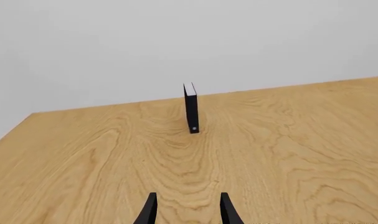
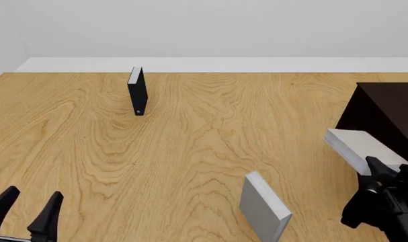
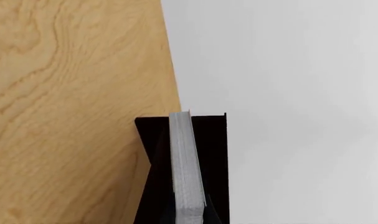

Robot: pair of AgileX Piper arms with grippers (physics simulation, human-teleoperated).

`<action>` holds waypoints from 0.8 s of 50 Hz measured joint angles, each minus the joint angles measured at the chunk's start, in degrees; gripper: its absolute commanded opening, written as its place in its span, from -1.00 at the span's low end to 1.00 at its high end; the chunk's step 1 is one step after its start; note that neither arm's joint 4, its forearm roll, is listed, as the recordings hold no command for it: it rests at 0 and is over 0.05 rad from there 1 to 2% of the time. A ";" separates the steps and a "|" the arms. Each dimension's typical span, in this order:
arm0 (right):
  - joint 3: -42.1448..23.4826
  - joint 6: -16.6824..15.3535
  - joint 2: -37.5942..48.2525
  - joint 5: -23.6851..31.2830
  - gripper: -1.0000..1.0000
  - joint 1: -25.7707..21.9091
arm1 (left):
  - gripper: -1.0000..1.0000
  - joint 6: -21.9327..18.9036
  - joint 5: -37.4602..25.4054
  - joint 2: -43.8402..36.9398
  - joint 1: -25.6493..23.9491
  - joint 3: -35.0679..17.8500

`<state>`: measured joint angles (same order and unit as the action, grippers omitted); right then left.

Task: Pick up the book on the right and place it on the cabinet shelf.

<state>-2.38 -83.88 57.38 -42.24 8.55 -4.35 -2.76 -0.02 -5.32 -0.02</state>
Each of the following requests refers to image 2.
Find grey book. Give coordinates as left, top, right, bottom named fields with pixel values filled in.
left=239, top=170, right=294, bottom=242

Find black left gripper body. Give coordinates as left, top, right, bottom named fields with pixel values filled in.
left=0, top=233, right=59, bottom=242

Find black standing book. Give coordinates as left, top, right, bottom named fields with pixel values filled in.
left=126, top=67, right=149, bottom=117

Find dark wooden cabinet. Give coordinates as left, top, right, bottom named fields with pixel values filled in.
left=334, top=81, right=408, bottom=166

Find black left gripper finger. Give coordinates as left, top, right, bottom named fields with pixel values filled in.
left=0, top=186, right=21, bottom=236
left=26, top=190, right=65, bottom=241

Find white book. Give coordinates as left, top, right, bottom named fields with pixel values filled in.
left=323, top=128, right=408, bottom=177

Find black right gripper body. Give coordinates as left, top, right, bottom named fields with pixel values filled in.
left=340, top=175, right=408, bottom=229

